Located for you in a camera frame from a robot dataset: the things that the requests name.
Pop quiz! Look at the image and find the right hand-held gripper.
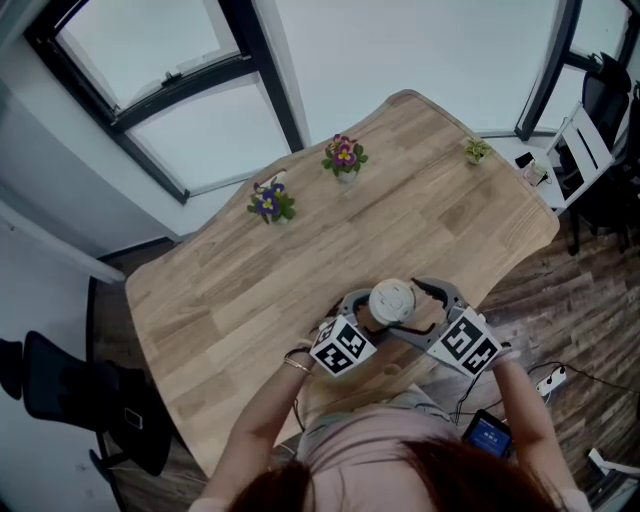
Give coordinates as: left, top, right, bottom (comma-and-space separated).
384, 275, 503, 378

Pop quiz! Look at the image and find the white power strip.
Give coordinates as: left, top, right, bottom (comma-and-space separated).
535, 365, 568, 397

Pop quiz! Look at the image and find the person's right forearm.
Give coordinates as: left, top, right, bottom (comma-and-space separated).
491, 356, 577, 507

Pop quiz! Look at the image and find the white angled bracket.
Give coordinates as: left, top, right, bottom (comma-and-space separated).
586, 446, 640, 477

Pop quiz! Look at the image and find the white plastic cup lid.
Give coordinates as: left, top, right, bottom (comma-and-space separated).
367, 278, 417, 324

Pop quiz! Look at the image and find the black power cable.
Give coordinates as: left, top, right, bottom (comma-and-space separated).
526, 360, 640, 397

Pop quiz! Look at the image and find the black device with blue screen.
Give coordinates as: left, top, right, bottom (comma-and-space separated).
460, 408, 514, 459

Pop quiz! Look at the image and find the person's right hand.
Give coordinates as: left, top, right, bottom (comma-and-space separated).
491, 341, 522, 369

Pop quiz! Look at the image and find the lidded jar with dark contents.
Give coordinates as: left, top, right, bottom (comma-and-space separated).
357, 299, 387, 332

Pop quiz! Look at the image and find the person's left forearm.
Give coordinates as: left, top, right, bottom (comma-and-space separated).
201, 344, 317, 507

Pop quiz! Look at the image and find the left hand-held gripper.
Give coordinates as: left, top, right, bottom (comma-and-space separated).
308, 287, 389, 378

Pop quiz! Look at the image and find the white wooden chair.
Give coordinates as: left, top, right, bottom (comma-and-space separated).
474, 100, 616, 217

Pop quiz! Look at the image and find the purple flower potted plant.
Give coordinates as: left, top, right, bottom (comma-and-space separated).
246, 176, 298, 226

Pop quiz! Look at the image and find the pink flower potted plant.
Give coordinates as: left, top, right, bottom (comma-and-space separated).
320, 132, 370, 183

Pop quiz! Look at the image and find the small green potted plant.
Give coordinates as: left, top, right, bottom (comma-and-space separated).
463, 136, 494, 166

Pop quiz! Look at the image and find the thin gold bracelet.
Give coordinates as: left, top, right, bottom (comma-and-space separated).
283, 346, 314, 377

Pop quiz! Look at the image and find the person's pink shirt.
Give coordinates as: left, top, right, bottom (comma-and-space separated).
186, 406, 592, 512

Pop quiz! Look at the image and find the black framed casement window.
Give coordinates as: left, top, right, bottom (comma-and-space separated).
24, 0, 307, 204

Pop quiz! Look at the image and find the black mesh office chair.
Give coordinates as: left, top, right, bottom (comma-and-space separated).
566, 51, 634, 257
619, 79, 640, 242
0, 329, 174, 512

